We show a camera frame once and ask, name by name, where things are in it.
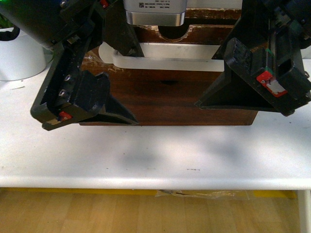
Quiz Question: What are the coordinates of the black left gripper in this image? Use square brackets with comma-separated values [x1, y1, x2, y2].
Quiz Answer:
[0, 0, 144, 124]

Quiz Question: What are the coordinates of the white table leg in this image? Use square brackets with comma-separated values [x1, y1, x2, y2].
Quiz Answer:
[297, 190, 311, 233]

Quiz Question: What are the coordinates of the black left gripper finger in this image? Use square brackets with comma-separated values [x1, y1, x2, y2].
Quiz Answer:
[41, 71, 139, 131]

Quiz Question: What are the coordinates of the green striped spider plant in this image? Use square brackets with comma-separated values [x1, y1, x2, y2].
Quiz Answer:
[0, 15, 14, 29]

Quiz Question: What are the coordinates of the white drawer handle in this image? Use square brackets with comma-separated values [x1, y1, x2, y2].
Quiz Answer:
[99, 42, 224, 72]

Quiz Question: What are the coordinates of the brown wooden drawer cabinet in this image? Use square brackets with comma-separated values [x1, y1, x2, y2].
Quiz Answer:
[79, 6, 259, 126]

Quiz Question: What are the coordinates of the wooden drawer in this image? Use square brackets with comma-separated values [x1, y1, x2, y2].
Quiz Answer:
[79, 68, 259, 126]
[82, 24, 232, 74]

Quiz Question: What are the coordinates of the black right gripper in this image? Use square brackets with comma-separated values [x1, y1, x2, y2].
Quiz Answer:
[195, 0, 311, 116]

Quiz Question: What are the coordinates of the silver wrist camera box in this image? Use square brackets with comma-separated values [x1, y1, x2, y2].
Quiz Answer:
[123, 0, 187, 27]

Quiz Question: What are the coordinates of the white plant pot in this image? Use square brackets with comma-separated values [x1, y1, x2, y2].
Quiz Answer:
[0, 31, 47, 81]

